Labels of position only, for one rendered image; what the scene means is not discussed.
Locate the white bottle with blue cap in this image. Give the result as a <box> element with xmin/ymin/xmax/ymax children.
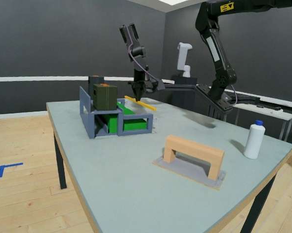
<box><xmin>243</xmin><ymin>120</ymin><xmax>265</xmax><ymax>159</ymax></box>

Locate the sanding float with tan handle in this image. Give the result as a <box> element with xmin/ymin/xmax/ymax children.
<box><xmin>152</xmin><ymin>135</ymin><xmax>228</xmax><ymax>191</ymax></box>

